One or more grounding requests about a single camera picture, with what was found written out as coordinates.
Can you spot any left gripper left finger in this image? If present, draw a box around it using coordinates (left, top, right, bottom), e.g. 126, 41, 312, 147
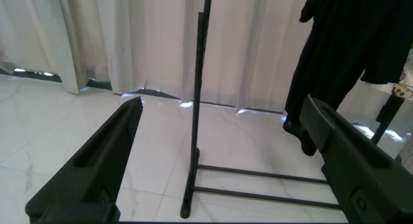
25, 96, 144, 223

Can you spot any white curtain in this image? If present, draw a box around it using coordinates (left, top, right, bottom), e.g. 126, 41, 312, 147
0, 0, 413, 114

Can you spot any black garment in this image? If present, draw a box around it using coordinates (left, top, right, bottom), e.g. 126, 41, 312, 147
282, 0, 413, 157

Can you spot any cream printed garment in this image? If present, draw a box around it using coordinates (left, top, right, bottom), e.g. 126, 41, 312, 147
364, 48, 413, 100

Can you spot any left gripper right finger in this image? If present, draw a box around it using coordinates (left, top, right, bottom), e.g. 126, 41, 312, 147
299, 94, 413, 223

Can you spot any black clothes rack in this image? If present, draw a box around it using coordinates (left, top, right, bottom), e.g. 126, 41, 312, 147
179, 0, 406, 219

